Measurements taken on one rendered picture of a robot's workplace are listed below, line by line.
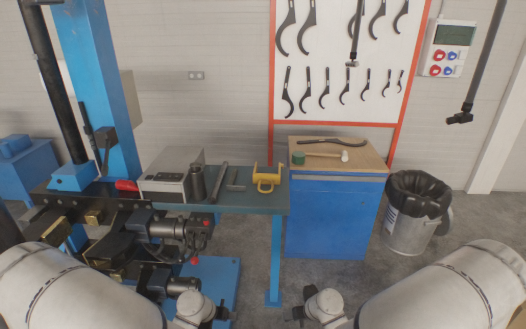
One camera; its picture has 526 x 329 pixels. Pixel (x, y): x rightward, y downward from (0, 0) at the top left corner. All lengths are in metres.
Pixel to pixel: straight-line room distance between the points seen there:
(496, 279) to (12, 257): 0.74
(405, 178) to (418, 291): 2.34
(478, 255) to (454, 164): 3.39
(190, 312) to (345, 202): 1.51
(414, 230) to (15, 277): 2.52
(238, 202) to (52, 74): 1.10
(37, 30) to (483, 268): 1.72
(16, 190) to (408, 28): 4.47
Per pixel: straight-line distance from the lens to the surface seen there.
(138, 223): 1.43
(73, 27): 1.59
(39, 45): 1.63
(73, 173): 1.70
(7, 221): 1.20
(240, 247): 2.62
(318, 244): 2.43
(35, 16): 1.63
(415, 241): 2.73
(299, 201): 2.11
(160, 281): 1.77
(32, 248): 0.58
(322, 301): 0.98
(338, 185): 2.06
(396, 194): 2.47
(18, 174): 3.79
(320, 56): 2.88
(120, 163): 1.72
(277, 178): 1.49
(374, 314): 0.48
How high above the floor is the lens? 1.90
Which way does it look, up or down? 29 degrees down
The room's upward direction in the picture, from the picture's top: straight up
